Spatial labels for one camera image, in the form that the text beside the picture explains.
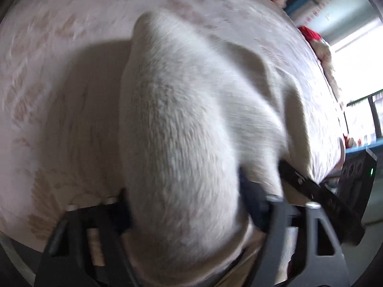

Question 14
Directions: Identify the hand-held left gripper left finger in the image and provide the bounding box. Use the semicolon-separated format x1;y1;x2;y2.
34;188;141;287

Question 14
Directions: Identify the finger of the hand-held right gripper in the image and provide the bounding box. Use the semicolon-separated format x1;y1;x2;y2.
278;160;366;246

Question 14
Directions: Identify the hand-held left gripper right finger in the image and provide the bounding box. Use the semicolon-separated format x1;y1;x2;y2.
239;167;350;287

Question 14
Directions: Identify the beige sweater with black hearts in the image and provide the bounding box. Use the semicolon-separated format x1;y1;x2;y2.
118;10;313;287

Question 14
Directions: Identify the window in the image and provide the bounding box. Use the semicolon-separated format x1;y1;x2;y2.
329;18;383;148

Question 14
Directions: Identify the cream crumpled cloth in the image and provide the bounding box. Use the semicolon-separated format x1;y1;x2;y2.
311;39;344;110

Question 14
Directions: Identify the plain red cloth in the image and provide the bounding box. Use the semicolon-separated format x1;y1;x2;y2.
298;25;322;42

